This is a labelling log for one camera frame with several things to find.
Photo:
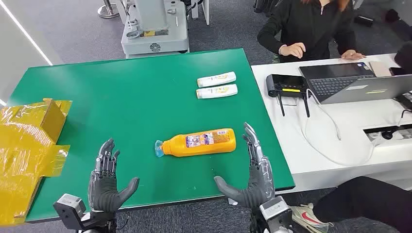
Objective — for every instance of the white table foot bracket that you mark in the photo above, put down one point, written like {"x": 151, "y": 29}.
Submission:
{"x": 233, "y": 202}

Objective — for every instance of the black open laptop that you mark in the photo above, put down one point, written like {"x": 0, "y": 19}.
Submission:
{"x": 334, "y": 72}

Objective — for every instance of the yellow taped cardboard box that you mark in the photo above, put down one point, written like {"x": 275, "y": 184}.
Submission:
{"x": 22, "y": 151}

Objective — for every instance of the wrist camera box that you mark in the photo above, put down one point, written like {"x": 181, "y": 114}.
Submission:
{"x": 69, "y": 207}
{"x": 275, "y": 210}

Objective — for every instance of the black router with antennas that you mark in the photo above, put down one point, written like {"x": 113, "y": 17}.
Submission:
{"x": 284, "y": 83}

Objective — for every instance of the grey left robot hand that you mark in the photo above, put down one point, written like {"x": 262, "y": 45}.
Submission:
{"x": 103, "y": 193}

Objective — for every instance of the person's leg in black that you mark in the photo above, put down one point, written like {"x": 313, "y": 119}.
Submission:
{"x": 370, "y": 199}

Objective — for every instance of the person's dark head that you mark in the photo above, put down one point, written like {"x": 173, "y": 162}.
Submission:
{"x": 405, "y": 58}

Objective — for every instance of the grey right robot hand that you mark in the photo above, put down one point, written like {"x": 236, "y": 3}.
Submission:
{"x": 257, "y": 186}

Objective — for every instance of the pink phone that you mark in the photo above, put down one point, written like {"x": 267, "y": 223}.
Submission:
{"x": 380, "y": 68}

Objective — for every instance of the person in dark top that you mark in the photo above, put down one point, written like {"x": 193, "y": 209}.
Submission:
{"x": 309, "y": 25}

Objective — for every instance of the black phone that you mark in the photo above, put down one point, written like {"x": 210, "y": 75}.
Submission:
{"x": 405, "y": 101}

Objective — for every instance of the orange plastic bottle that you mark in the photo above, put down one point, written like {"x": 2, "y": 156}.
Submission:
{"x": 199, "y": 143}

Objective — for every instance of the white and red sneaker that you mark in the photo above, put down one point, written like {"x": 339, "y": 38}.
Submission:
{"x": 307, "y": 218}

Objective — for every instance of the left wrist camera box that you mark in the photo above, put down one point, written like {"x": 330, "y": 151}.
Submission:
{"x": 69, "y": 207}

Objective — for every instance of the grey robot base machine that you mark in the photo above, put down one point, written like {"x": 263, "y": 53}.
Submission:
{"x": 154, "y": 32}

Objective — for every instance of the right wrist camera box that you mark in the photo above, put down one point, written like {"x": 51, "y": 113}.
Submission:
{"x": 275, "y": 210}

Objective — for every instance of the white shampoo bottle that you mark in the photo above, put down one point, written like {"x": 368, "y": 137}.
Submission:
{"x": 215, "y": 79}
{"x": 216, "y": 91}

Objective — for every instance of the metal stanchion base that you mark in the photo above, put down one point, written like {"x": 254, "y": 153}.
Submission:
{"x": 108, "y": 12}

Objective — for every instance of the silver laptop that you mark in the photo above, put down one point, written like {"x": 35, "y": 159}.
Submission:
{"x": 370, "y": 88}

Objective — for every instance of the black plug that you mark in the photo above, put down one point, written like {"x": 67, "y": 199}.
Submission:
{"x": 387, "y": 135}

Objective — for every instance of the white furniture panel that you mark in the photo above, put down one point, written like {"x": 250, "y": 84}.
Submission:
{"x": 205, "y": 11}

